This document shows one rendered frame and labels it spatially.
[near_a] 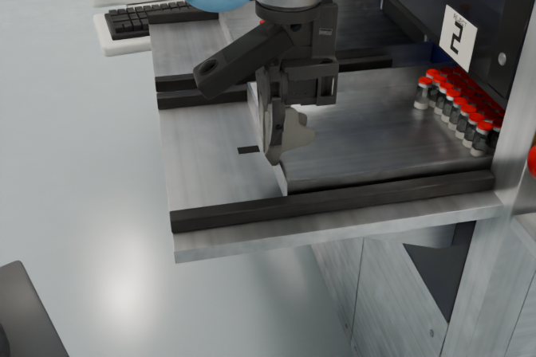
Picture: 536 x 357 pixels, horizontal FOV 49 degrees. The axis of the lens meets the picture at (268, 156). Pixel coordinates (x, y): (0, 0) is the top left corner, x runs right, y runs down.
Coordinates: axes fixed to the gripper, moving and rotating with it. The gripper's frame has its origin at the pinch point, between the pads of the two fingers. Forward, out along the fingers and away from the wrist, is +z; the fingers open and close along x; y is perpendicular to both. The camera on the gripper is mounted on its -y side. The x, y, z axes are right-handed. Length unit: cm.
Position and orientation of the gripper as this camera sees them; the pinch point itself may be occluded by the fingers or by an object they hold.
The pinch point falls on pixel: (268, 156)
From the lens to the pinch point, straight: 74.6
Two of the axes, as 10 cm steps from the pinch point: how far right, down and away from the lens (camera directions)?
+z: -0.1, 8.2, 5.7
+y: 9.8, -1.1, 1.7
